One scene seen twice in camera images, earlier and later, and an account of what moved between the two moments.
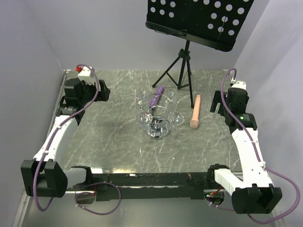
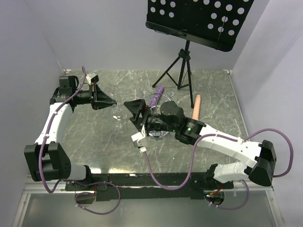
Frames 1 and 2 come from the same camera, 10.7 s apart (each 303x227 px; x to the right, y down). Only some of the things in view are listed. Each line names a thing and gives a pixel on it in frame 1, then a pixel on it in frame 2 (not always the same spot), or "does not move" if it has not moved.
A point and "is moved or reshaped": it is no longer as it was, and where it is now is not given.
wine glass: (145, 117) is moved or reshaped
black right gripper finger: (213, 106) -> (137, 118)
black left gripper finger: (103, 95) -> (104, 103)
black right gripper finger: (217, 96) -> (136, 107)
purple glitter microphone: (156, 98) does not move
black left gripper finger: (102, 85) -> (101, 95)
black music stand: (217, 23) does not move
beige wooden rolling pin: (194, 123) does not move
